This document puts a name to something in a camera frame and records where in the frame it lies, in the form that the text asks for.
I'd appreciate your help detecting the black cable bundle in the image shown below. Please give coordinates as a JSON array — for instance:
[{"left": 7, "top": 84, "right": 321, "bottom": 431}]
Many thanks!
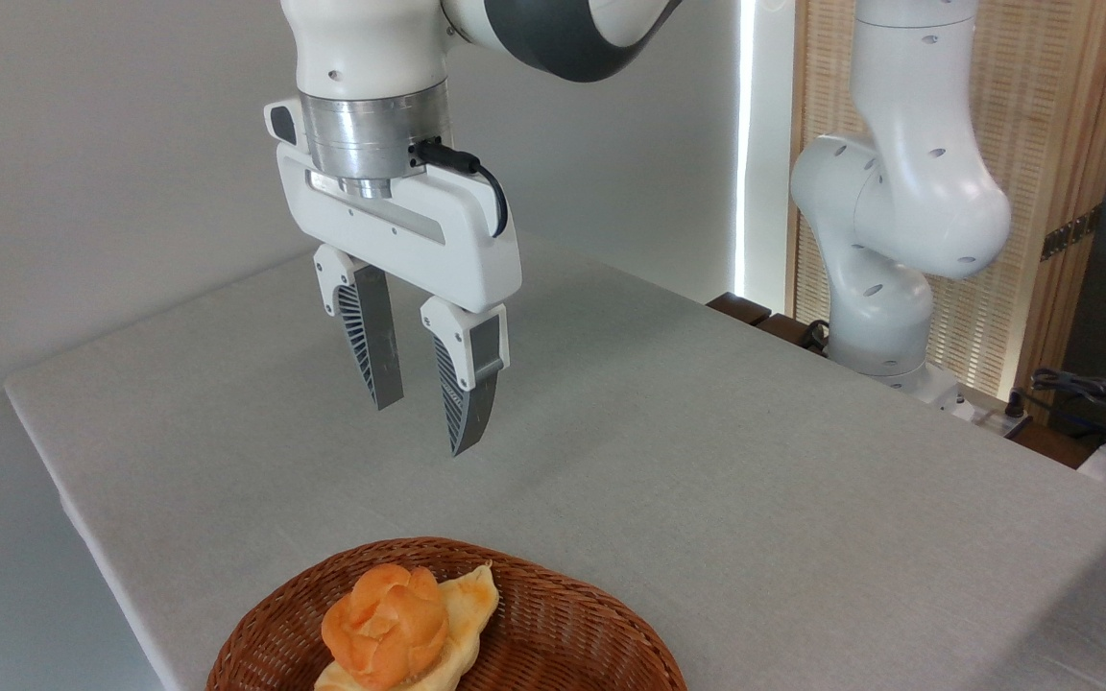
[{"left": 1027, "top": 367, "right": 1106, "bottom": 452}]

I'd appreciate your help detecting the dark metal screen hinge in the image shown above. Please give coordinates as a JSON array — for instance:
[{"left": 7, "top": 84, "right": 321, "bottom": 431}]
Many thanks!
[{"left": 1040, "top": 205, "right": 1104, "bottom": 262}]

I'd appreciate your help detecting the round orange bread roll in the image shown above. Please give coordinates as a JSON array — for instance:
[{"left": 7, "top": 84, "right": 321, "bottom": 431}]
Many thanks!
[{"left": 321, "top": 563, "right": 450, "bottom": 691}]

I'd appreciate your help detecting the pale leaf-shaped bread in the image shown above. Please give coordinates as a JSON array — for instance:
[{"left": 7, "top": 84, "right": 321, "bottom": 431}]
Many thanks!
[{"left": 314, "top": 563, "right": 500, "bottom": 691}]

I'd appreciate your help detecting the brown wicker basket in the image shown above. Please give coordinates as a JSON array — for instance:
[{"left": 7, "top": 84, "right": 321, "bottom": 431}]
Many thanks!
[{"left": 205, "top": 536, "right": 688, "bottom": 691}]

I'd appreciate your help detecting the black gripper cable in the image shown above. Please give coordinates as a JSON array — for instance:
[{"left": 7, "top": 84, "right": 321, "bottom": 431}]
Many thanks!
[{"left": 413, "top": 139, "right": 511, "bottom": 240}]

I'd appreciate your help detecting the wooden slatted screen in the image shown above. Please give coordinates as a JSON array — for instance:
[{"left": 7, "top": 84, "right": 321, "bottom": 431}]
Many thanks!
[{"left": 787, "top": 0, "right": 1106, "bottom": 404}]

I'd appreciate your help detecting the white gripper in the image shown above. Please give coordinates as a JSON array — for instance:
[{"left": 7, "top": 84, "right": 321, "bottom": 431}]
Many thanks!
[{"left": 264, "top": 96, "right": 523, "bottom": 458}]

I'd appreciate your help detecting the dark brown wooden stand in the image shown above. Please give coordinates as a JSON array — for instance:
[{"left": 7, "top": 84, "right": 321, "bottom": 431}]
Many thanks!
[{"left": 706, "top": 292, "right": 830, "bottom": 358}]

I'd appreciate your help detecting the vertical white light strip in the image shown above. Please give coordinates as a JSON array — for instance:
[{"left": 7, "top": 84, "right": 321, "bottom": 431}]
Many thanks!
[{"left": 733, "top": 0, "right": 757, "bottom": 298}]

